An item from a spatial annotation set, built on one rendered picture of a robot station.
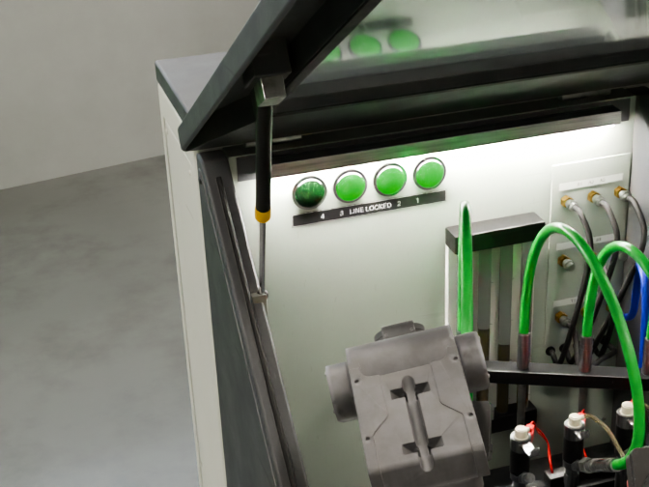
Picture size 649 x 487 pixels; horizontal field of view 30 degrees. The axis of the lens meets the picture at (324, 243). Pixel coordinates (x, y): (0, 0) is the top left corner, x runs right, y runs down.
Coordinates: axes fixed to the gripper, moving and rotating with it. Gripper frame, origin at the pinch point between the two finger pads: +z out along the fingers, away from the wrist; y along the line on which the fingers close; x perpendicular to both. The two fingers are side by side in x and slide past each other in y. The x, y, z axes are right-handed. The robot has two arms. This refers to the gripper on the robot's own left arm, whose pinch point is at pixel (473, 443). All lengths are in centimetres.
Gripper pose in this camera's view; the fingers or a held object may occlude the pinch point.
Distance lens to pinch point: 146.4
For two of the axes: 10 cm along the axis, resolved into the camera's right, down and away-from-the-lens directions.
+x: -0.8, 9.5, -2.9
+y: -8.9, 0.7, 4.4
